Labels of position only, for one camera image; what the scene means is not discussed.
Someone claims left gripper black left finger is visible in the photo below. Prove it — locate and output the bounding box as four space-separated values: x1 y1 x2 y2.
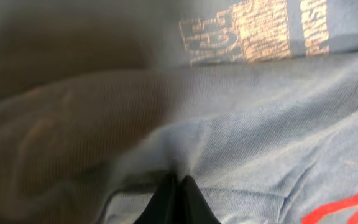
134 174 177 224

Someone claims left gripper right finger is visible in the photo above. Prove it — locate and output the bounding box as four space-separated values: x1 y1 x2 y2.
179 175 220 224

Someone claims light blue t-shirt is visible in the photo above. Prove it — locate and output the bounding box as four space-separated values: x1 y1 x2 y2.
0 0 358 223

